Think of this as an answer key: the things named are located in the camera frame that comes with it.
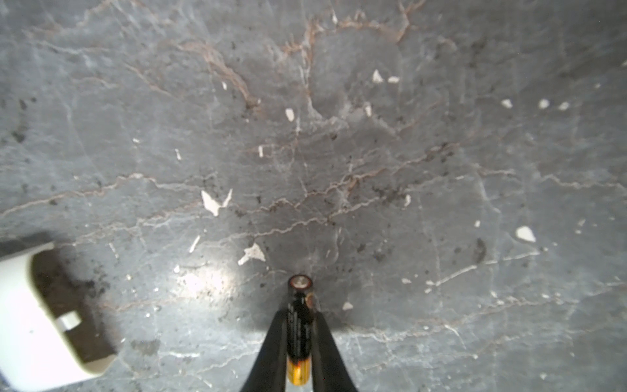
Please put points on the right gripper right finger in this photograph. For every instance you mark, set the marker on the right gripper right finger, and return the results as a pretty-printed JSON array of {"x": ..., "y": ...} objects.
[{"x": 328, "y": 368}]

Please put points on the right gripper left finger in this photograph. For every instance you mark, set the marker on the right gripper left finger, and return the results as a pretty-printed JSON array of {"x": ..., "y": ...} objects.
[{"x": 268, "y": 373}]

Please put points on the gold black AAA battery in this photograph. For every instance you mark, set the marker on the gold black AAA battery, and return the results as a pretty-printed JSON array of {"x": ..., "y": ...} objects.
[{"x": 300, "y": 321}]

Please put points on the white battery cover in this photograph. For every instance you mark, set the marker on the white battery cover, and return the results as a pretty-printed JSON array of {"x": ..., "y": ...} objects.
[{"x": 36, "y": 352}]

